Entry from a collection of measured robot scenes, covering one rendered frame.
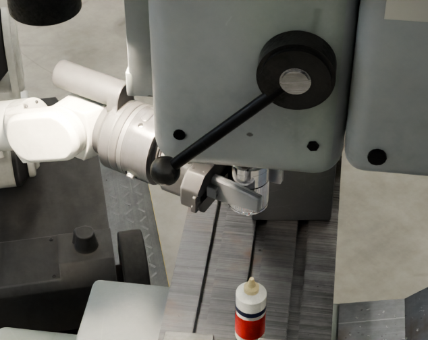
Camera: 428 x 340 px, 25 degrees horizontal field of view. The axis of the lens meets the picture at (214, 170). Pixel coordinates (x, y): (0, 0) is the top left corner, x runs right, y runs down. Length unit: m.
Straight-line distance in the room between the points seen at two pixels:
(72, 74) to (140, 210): 1.14
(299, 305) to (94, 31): 2.39
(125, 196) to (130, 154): 1.20
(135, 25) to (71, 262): 0.96
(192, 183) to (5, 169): 0.93
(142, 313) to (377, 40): 0.74
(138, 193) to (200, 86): 1.43
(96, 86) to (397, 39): 0.43
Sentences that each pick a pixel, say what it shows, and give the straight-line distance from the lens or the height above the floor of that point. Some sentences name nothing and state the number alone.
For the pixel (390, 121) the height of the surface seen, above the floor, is 1.41.
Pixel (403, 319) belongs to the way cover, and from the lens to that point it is 1.45.
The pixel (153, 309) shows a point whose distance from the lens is 1.48.
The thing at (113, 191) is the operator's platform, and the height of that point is 0.40.
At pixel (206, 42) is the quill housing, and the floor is 1.47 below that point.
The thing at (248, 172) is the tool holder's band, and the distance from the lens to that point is 1.08.
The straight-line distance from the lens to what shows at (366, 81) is 0.88.
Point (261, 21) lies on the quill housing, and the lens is 0.87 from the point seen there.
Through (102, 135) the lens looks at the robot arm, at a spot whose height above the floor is 1.24.
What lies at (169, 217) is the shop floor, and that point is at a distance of 2.85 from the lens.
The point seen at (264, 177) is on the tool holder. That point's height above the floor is 1.24.
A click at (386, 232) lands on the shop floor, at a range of 2.85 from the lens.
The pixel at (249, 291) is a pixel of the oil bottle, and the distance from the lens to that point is 1.26.
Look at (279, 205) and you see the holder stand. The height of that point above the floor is 0.96.
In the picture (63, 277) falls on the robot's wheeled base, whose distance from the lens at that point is 1.89.
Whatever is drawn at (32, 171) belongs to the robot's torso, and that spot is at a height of 0.67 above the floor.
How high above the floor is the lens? 1.96
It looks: 41 degrees down
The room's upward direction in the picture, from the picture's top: straight up
